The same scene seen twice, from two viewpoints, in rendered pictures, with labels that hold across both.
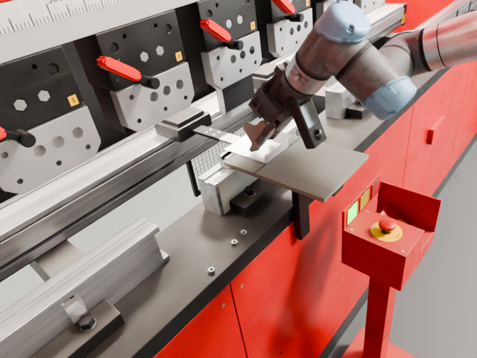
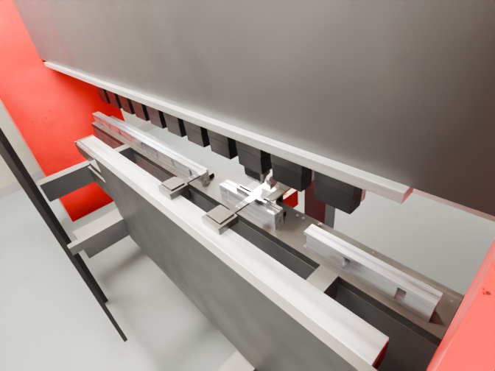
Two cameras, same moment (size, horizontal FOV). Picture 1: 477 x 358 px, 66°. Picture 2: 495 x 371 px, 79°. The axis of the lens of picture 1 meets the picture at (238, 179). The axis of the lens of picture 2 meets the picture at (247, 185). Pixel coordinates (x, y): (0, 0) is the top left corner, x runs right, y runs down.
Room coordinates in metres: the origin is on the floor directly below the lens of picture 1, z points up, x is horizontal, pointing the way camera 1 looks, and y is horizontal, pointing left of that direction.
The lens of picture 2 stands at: (0.78, 1.10, 1.85)
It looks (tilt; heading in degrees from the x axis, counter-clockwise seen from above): 35 degrees down; 273
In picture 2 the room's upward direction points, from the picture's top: 7 degrees counter-clockwise
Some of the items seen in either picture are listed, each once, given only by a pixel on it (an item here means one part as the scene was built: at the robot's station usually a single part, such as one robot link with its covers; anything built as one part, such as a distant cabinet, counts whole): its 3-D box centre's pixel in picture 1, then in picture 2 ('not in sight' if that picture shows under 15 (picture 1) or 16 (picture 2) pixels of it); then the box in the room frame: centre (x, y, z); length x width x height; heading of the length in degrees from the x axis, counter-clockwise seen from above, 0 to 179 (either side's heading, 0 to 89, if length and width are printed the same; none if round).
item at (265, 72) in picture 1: (283, 78); (185, 180); (1.16, -0.20, 1.01); 0.26 x 0.12 x 0.05; 42
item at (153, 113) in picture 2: not in sight; (159, 110); (1.32, -0.60, 1.26); 0.15 x 0.09 x 0.17; 132
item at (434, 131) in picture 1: (436, 129); not in sight; (1.37, -0.89, 0.59); 0.15 x 0.02 x 0.07; 132
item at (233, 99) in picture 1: (236, 93); (253, 172); (0.80, -0.03, 1.13); 0.10 x 0.02 x 0.10; 132
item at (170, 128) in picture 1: (200, 127); (232, 209); (0.91, 0.08, 1.01); 0.26 x 0.12 x 0.05; 42
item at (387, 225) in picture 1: (386, 227); not in sight; (0.63, -0.33, 0.79); 0.04 x 0.04 x 0.04
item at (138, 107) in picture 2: not in sight; (143, 104); (1.45, -0.75, 1.26); 0.15 x 0.09 x 0.17; 132
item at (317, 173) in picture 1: (293, 160); (277, 181); (0.69, -0.13, 1.00); 0.26 x 0.18 x 0.01; 42
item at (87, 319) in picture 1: (86, 322); not in sight; (0.42, 0.30, 0.91); 0.03 x 0.03 x 0.02
